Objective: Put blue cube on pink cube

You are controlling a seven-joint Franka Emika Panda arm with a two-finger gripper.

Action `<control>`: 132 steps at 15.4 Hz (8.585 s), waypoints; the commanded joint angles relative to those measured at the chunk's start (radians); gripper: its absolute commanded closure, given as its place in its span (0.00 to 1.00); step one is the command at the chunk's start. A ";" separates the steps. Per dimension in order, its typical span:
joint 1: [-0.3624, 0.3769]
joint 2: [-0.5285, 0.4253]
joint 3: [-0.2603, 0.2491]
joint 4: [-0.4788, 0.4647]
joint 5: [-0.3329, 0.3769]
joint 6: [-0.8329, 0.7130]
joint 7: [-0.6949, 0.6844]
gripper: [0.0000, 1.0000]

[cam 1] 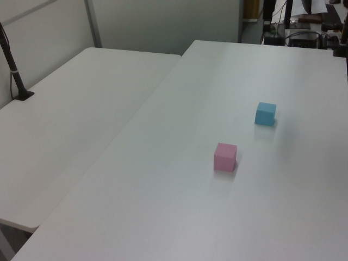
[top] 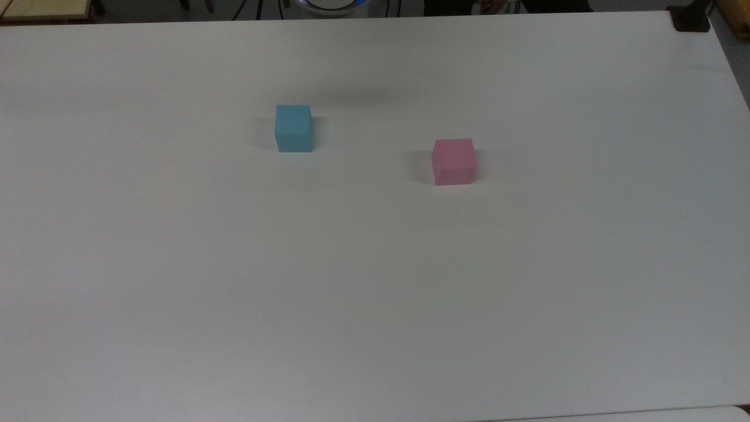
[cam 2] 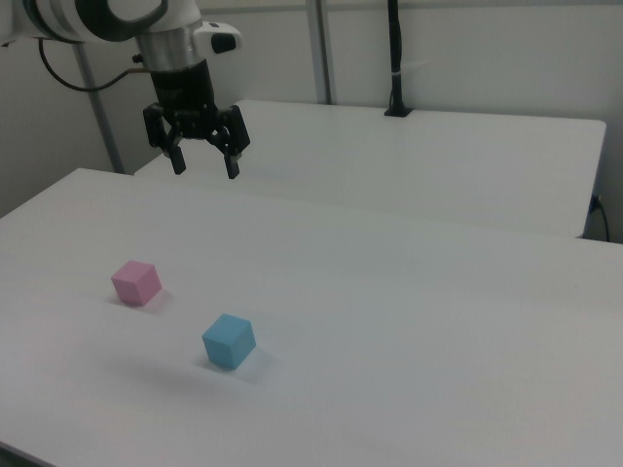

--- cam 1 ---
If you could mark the blue cube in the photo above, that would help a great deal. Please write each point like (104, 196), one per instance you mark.
(264, 115)

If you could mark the pink cube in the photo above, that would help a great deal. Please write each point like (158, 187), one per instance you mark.
(224, 160)

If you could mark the white rectangular table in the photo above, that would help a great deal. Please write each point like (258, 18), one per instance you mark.
(70, 122)

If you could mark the dark grey partition edge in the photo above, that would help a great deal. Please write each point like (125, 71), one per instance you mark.
(240, 21)

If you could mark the small black box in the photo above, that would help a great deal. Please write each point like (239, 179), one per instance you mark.
(273, 40)

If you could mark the tan wooden board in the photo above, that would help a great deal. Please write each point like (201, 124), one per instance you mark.
(250, 9)

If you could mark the thin black stand pole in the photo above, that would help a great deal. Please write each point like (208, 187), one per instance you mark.
(288, 13)

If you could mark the small brown box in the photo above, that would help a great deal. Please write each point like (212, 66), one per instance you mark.
(310, 19)

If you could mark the black clamp stand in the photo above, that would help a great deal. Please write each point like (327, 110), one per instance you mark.
(342, 46)

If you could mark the white paper sheet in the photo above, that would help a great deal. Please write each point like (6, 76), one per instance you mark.
(320, 6)

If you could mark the black camera pole with base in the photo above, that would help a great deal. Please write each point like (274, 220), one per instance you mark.
(15, 73)

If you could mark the black camera lens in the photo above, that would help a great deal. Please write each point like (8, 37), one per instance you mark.
(331, 27)

